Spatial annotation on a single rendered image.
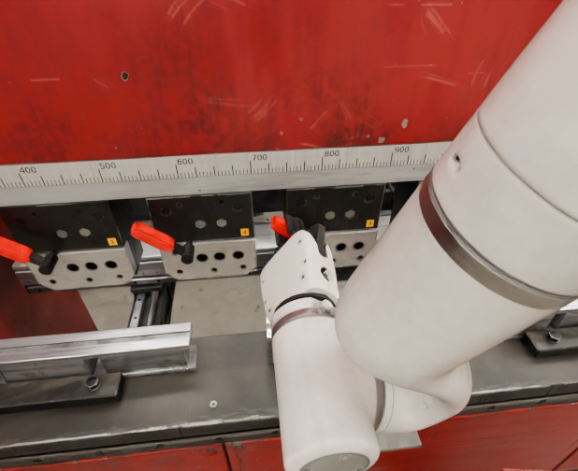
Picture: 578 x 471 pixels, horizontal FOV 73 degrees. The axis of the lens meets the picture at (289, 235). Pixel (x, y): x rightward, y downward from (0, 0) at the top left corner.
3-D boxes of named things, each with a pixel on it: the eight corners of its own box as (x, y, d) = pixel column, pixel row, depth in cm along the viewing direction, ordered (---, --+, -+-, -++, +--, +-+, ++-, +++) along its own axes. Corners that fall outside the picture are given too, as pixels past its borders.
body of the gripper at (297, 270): (309, 285, 41) (295, 221, 49) (254, 338, 45) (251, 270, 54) (360, 307, 44) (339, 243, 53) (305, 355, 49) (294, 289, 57)
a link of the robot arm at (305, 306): (305, 302, 39) (301, 280, 41) (256, 349, 43) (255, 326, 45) (365, 326, 43) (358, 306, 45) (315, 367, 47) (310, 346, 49)
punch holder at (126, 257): (42, 291, 64) (-7, 209, 53) (60, 256, 70) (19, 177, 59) (137, 283, 65) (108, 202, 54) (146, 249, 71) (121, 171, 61)
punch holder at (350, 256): (286, 271, 67) (286, 191, 56) (281, 239, 73) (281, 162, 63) (371, 264, 68) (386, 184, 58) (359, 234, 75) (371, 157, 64)
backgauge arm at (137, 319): (131, 375, 99) (115, 343, 91) (164, 222, 148) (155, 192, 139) (163, 372, 100) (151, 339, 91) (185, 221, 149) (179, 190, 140)
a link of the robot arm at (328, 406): (366, 319, 42) (283, 311, 39) (409, 449, 32) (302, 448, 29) (338, 363, 47) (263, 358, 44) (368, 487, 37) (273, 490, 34)
